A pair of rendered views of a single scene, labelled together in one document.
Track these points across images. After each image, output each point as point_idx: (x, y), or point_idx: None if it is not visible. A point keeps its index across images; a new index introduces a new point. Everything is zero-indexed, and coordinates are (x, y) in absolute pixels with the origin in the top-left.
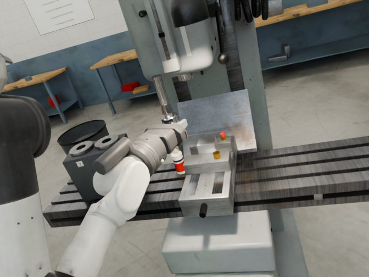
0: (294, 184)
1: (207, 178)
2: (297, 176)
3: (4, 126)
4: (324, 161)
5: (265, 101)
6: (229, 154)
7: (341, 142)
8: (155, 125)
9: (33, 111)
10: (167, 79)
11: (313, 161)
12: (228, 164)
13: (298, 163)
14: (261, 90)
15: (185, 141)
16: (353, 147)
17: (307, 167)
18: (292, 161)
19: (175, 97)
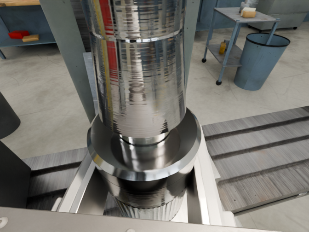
0: (283, 186)
1: (180, 212)
2: (272, 168)
3: None
4: (284, 141)
5: (190, 61)
6: (211, 159)
7: (283, 114)
8: (42, 231)
9: None
10: (65, 11)
11: (275, 142)
12: (218, 181)
13: (260, 145)
14: (190, 48)
15: (98, 107)
16: (295, 120)
17: (277, 153)
18: (252, 142)
19: (79, 44)
